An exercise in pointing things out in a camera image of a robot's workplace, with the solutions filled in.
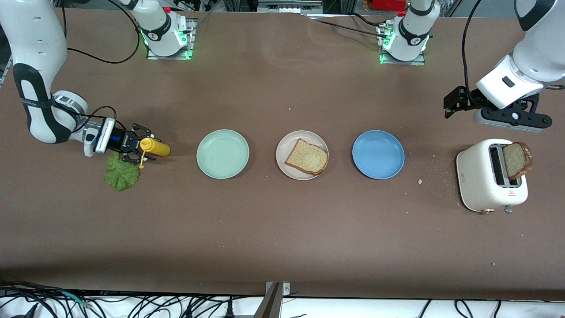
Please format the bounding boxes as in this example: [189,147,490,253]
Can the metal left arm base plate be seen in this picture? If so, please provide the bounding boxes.
[380,24,426,66]

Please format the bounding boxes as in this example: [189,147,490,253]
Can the blue plate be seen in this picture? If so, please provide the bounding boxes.
[352,129,405,180]

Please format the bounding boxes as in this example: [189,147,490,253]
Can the teal floor cable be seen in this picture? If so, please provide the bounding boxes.
[60,291,91,308]

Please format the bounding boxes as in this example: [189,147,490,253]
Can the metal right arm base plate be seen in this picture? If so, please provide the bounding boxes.
[147,18,195,61]

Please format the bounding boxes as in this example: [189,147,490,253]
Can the yellow mustard squeeze bottle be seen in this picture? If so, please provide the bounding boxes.
[139,137,171,169]

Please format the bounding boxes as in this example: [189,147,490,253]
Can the small metal edge bracket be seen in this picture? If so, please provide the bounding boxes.
[265,282,291,297]

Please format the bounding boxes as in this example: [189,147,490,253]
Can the red background object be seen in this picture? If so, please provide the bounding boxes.
[372,0,407,11]

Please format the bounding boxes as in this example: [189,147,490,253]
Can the black cable on table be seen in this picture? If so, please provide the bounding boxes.
[302,12,389,38]

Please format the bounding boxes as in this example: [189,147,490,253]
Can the brown bread slice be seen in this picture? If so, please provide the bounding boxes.
[502,141,534,180]
[285,138,329,175]

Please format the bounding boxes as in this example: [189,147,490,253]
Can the green lettuce leaf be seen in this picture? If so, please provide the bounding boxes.
[104,152,140,192]

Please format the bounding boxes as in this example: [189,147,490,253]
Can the white toaster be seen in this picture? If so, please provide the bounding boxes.
[456,139,529,215]

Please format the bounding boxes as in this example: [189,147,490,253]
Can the grey metal post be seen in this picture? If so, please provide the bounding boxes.
[254,283,282,318]

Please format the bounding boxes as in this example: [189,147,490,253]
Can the beige plate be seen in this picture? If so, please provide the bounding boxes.
[276,130,329,181]

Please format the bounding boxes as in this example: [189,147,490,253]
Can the aluminium frame profile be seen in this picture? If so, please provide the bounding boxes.
[257,0,325,14]

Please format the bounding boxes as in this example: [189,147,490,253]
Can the mint green plate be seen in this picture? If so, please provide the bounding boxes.
[196,129,250,180]

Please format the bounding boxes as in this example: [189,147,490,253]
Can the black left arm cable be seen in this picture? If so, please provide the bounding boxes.
[461,0,484,100]

